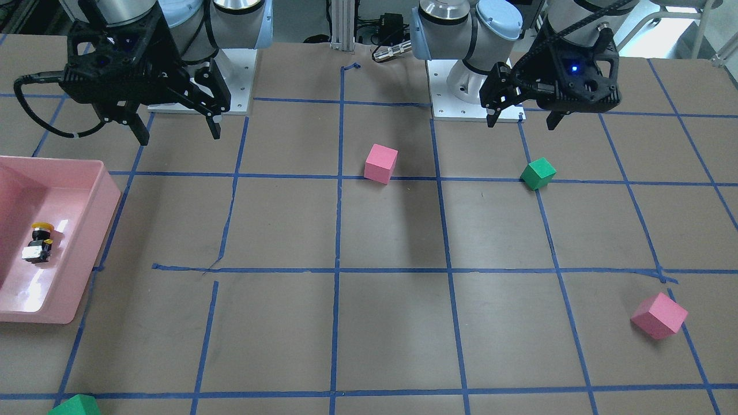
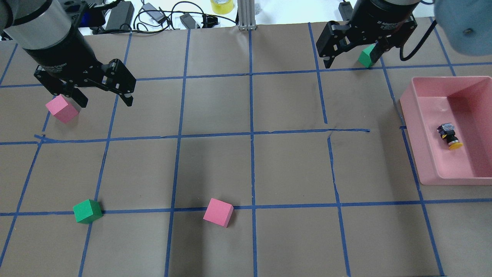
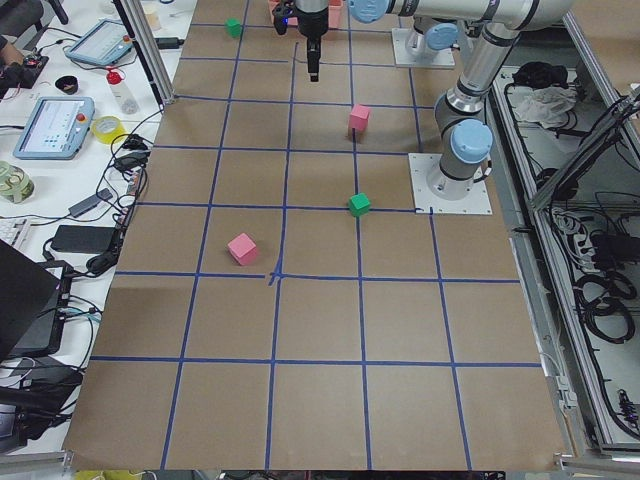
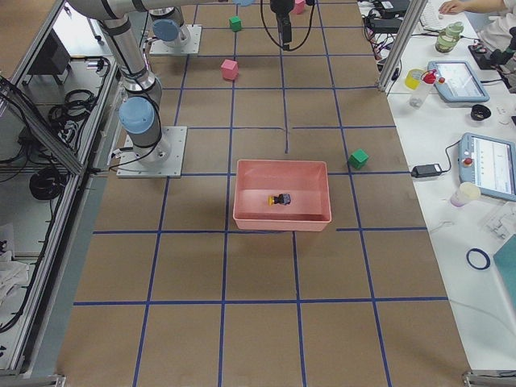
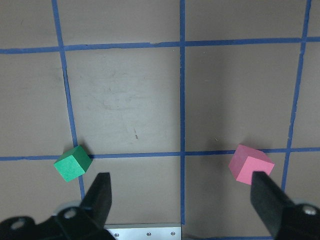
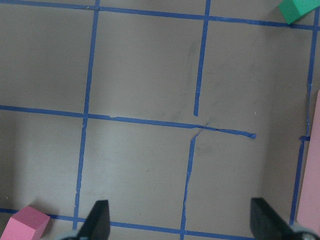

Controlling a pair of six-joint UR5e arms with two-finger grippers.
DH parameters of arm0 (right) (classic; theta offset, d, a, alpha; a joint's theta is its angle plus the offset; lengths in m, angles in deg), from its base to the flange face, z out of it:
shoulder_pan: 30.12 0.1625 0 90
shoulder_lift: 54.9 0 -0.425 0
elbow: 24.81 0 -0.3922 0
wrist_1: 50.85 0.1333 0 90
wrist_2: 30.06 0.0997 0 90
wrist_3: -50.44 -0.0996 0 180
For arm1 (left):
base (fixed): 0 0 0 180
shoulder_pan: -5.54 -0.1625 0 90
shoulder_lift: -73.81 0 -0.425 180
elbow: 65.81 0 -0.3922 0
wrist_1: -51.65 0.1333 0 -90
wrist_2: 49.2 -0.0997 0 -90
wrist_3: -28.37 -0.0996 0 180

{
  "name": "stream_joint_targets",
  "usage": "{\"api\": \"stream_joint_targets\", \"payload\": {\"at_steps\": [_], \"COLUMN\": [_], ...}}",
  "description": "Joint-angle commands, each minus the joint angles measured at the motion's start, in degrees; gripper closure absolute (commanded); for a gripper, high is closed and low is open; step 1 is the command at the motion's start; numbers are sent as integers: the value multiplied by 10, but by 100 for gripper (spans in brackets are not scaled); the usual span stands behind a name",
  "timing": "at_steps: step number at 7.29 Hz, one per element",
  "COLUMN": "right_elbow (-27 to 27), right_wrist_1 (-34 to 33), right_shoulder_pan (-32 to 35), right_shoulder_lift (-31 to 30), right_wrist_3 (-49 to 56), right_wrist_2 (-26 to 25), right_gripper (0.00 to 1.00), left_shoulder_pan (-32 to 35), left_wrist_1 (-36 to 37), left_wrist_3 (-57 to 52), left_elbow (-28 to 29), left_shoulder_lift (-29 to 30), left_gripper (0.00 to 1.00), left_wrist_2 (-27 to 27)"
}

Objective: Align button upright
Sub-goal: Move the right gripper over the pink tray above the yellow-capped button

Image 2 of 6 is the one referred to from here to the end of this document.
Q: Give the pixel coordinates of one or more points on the black power adapter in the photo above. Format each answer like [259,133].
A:
[120,16]

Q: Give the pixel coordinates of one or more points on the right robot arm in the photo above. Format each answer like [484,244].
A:
[466,23]

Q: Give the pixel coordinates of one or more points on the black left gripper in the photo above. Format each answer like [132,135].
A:
[61,50]

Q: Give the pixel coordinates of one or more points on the pink plastic bin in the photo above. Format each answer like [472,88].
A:
[466,102]

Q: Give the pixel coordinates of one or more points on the yellow tape roll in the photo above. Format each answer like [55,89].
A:
[222,7]

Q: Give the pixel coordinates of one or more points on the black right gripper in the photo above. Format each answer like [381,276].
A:
[384,15]

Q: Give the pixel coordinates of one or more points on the yellow push button switch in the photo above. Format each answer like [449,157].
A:
[447,132]

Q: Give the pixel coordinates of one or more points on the pink cube near left gripper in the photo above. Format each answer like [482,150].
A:
[64,109]

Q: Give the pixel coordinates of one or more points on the aluminium frame post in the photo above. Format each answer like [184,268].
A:
[246,15]

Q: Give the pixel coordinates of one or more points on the green cube front left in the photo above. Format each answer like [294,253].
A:
[87,211]

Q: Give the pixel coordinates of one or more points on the green cube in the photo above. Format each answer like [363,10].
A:
[368,56]
[87,211]

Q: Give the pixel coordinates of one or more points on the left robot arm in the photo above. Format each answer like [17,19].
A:
[35,24]

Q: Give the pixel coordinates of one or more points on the green cube far right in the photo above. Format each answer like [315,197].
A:
[368,56]

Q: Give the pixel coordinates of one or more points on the pink cube centre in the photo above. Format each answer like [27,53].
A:
[218,212]

